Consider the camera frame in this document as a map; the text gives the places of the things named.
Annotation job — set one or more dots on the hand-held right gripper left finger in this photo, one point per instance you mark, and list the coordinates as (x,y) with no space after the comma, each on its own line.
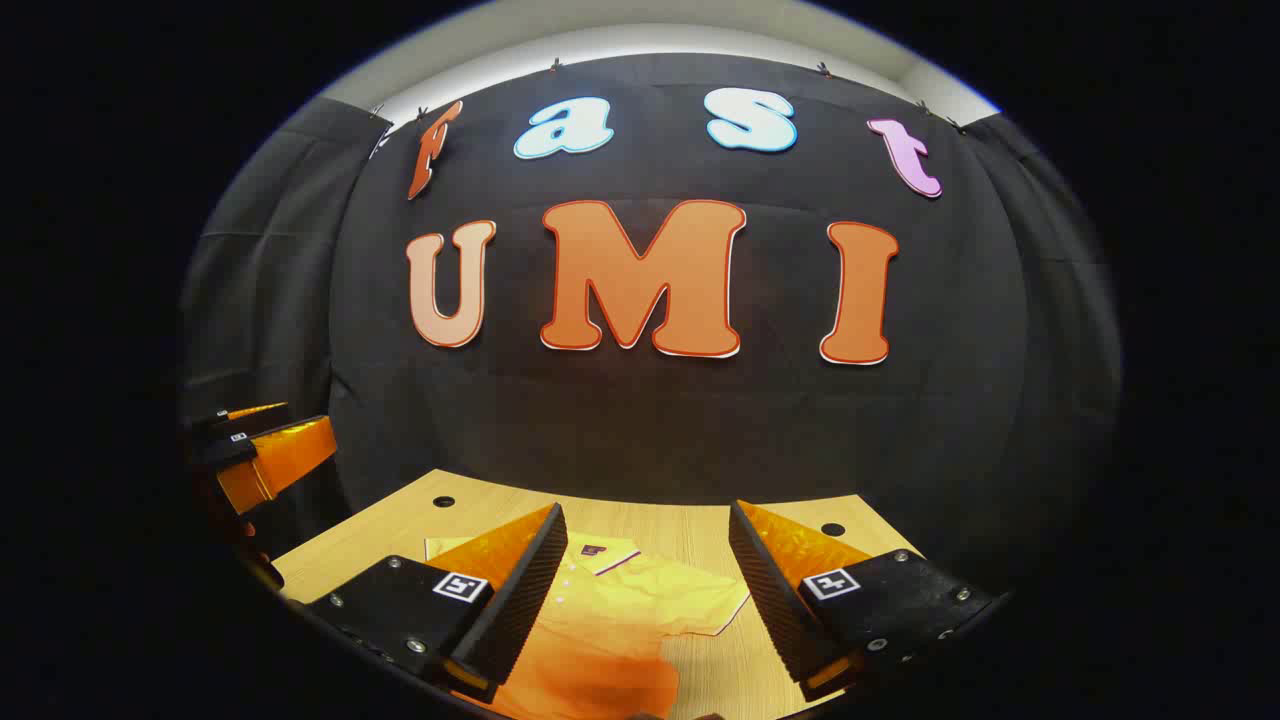
(520,590)

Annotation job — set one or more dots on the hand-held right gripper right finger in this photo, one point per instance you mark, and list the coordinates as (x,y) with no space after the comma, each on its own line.
(770,590)

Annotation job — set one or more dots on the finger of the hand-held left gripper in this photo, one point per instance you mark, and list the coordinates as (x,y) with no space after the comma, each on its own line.
(280,455)
(225,416)

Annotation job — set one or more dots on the orange T-shirt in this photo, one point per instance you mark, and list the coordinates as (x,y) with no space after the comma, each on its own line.
(640,600)

